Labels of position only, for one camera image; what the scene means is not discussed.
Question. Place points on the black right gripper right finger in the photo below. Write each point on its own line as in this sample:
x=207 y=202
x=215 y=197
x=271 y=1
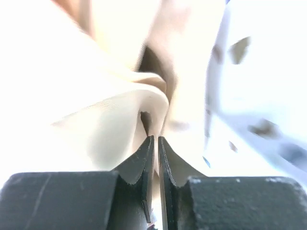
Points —
x=228 y=203

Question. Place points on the beige cloth drape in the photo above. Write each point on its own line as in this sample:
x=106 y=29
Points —
x=83 y=82

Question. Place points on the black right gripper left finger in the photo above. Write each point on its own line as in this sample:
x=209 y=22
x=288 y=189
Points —
x=119 y=199

